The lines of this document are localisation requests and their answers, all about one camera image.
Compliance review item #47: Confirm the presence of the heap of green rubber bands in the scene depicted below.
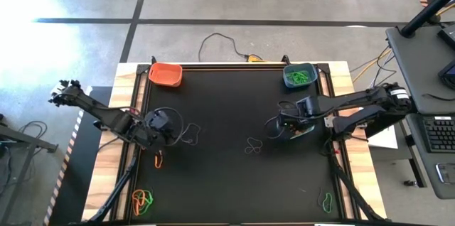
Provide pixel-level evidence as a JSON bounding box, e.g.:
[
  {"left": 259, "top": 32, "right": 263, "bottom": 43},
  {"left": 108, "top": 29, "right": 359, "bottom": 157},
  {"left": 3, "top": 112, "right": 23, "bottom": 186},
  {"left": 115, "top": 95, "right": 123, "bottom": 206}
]
[{"left": 286, "top": 70, "right": 311, "bottom": 85}]

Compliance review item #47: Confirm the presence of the black laptop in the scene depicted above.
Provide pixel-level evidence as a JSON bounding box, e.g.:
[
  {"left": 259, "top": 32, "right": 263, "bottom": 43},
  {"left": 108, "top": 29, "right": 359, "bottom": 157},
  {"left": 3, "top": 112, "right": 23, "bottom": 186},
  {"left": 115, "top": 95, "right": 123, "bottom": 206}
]
[{"left": 437, "top": 58, "right": 455, "bottom": 90}]

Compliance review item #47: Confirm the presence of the black phone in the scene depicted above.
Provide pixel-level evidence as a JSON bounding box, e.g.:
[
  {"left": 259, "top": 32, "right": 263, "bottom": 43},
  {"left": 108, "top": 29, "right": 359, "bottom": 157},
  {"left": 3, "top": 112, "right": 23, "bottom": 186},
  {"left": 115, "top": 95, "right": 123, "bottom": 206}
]
[{"left": 435, "top": 163, "right": 455, "bottom": 184}]

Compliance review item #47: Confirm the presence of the black diagonal pole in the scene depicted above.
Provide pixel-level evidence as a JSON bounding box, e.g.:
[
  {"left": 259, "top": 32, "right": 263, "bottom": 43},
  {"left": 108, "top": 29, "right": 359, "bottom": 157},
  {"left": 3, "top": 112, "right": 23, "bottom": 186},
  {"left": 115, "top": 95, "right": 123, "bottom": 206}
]
[{"left": 400, "top": 0, "right": 455, "bottom": 38}]

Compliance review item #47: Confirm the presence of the grey floor cable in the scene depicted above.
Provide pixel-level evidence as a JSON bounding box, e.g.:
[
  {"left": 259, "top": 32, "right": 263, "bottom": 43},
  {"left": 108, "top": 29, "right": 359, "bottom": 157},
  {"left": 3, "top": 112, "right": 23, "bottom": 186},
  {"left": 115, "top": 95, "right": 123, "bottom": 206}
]
[{"left": 17, "top": 120, "right": 48, "bottom": 140}]

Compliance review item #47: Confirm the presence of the yellow cable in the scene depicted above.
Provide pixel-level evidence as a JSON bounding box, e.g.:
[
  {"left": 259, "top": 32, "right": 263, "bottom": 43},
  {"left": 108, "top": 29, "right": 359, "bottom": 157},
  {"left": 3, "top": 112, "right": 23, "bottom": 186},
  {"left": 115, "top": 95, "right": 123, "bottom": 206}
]
[{"left": 351, "top": 46, "right": 394, "bottom": 83}]

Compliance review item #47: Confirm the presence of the black hazard-striped floor mat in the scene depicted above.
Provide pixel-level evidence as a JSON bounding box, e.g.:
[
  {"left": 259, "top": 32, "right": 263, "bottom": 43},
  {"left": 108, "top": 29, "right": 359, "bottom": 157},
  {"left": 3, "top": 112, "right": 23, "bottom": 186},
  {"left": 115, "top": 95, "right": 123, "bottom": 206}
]
[{"left": 42, "top": 85, "right": 115, "bottom": 226}]

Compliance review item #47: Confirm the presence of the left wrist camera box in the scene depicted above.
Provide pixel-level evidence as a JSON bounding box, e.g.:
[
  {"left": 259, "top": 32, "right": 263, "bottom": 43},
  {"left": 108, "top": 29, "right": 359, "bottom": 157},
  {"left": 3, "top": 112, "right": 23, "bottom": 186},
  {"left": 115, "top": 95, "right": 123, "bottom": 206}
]
[{"left": 146, "top": 109, "right": 171, "bottom": 131}]

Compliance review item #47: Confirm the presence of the white paper sheet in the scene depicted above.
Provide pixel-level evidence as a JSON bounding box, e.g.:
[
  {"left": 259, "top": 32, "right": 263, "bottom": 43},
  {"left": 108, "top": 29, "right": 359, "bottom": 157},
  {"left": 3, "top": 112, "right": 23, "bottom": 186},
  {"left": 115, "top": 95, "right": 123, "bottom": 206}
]
[{"left": 365, "top": 131, "right": 399, "bottom": 150}]

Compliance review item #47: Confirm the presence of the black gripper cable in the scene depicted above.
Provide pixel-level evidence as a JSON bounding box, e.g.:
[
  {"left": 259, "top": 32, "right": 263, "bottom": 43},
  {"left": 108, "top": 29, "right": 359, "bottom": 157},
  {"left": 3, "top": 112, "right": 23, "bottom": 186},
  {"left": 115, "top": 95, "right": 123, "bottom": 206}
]
[
  {"left": 161, "top": 107, "right": 186, "bottom": 148},
  {"left": 264, "top": 99, "right": 299, "bottom": 140}
]

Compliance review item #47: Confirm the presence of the black desk device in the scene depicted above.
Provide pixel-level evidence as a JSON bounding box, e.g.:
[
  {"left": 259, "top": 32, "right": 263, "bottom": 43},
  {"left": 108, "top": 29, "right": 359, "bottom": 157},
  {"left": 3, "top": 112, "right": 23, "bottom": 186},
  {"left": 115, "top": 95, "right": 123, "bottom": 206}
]
[{"left": 437, "top": 22, "right": 455, "bottom": 51}]

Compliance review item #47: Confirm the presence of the grey metal stand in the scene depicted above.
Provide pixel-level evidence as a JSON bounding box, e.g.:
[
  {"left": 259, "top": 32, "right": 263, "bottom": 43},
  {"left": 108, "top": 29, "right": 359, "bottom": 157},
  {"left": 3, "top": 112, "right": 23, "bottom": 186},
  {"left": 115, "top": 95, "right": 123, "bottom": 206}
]
[{"left": 0, "top": 112, "right": 60, "bottom": 226}]

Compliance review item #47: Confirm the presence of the grey keyboard desk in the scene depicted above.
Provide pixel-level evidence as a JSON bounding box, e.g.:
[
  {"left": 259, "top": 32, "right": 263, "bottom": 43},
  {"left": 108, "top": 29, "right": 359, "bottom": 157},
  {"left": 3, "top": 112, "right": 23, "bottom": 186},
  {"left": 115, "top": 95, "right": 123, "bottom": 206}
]
[{"left": 405, "top": 113, "right": 455, "bottom": 200}]

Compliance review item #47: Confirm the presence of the dark blue plastic basket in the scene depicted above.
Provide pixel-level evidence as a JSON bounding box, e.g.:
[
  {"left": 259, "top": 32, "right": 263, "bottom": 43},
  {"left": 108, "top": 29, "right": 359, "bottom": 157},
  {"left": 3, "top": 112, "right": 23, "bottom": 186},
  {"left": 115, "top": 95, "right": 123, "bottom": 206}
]
[{"left": 282, "top": 63, "right": 319, "bottom": 89}]

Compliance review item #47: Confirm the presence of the black keyboard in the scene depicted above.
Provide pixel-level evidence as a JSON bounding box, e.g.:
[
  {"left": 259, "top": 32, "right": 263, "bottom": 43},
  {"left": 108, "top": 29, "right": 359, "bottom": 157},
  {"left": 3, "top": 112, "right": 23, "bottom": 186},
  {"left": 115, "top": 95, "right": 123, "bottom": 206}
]
[{"left": 422, "top": 117, "right": 455, "bottom": 154}]

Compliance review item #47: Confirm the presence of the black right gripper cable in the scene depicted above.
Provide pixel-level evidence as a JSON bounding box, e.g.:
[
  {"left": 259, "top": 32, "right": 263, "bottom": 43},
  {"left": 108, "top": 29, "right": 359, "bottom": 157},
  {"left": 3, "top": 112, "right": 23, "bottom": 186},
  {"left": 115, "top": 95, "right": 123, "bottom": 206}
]
[{"left": 264, "top": 99, "right": 299, "bottom": 140}]

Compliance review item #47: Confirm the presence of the green rubber band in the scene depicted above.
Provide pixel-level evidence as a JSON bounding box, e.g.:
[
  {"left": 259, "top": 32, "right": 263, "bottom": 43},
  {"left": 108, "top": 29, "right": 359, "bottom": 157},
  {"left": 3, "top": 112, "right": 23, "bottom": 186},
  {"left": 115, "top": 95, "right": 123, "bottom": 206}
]
[
  {"left": 139, "top": 188, "right": 155, "bottom": 215},
  {"left": 321, "top": 192, "right": 333, "bottom": 215}
]

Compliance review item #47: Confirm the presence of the black desk leg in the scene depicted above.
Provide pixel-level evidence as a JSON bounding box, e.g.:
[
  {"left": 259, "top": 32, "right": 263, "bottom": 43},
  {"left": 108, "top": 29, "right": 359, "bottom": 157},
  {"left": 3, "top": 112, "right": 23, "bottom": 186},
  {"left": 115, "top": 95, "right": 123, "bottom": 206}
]
[{"left": 365, "top": 112, "right": 415, "bottom": 139}]

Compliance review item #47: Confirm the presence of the orange plastic basket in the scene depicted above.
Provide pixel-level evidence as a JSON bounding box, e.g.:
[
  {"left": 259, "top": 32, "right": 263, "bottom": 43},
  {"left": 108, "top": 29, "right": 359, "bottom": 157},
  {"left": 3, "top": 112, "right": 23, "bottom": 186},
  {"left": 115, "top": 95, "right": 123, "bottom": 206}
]
[{"left": 148, "top": 62, "right": 183, "bottom": 88}]

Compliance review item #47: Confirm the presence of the black table mat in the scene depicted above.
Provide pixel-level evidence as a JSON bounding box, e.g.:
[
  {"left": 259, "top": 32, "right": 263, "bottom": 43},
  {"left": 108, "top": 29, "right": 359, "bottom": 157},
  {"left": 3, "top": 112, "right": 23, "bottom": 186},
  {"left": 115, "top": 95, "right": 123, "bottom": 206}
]
[{"left": 129, "top": 65, "right": 343, "bottom": 222}]

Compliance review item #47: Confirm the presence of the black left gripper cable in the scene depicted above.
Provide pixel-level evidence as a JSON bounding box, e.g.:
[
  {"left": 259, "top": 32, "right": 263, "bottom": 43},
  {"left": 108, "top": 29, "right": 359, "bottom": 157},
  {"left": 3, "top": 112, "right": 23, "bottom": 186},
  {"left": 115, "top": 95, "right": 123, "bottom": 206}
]
[{"left": 161, "top": 107, "right": 186, "bottom": 148}]

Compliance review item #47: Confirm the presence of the black floor cable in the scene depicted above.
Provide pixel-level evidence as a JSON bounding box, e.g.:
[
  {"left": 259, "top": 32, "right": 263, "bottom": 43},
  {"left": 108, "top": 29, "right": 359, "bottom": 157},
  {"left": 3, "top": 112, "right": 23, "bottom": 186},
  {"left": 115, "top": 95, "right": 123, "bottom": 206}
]
[{"left": 198, "top": 33, "right": 250, "bottom": 63}]

